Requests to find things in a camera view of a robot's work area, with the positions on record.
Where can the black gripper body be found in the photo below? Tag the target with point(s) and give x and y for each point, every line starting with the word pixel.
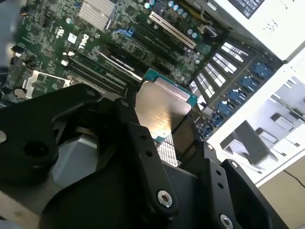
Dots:
pixel 107 198

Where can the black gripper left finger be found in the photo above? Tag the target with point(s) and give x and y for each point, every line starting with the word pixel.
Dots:
pixel 35 124

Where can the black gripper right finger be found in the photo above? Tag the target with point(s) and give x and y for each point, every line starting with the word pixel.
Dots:
pixel 214 186

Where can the silver CPU green edge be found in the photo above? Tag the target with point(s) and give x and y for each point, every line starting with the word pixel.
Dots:
pixel 162 102

